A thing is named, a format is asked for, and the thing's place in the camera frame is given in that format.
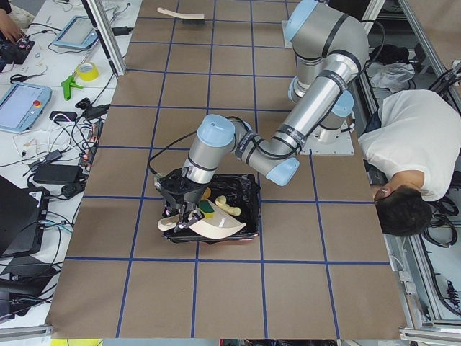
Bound beige plastic dustpan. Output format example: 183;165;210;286
158;200;246;239

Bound black scissors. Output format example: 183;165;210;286
9;74;35;84

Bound black power adapter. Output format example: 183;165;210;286
33;164;83;185

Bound white crumpled cloth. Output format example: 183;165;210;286
368;62;415;92

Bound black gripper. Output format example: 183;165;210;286
154;169;206;231

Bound yellow potato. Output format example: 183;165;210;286
201;187;211;200

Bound aluminium frame post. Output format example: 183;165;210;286
81;0;126;76

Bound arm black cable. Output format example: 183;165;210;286
148;130;198;177

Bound pink bin with black bag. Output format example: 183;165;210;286
162;174;260;244

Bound green plastic clamp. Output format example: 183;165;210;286
61;74;84;101

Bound teach pendant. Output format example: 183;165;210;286
53;16;98;50
1;82;52;133

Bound croissant bread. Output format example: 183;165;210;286
215;195;241;216

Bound black laptop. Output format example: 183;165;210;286
1;177;49;258

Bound far teach pendant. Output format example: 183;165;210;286
53;16;98;50

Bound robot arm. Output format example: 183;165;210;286
155;1;369;232

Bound near teach pendant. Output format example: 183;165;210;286
1;82;52;133

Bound person hand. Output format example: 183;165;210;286
0;9;24;44

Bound green yellow sponge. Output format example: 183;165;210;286
199;200;215;218

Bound yellow tape roll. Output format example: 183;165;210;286
75;62;99;81

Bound person in white shirt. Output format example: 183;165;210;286
358;89;460;236

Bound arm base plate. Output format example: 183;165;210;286
300;120;355;156

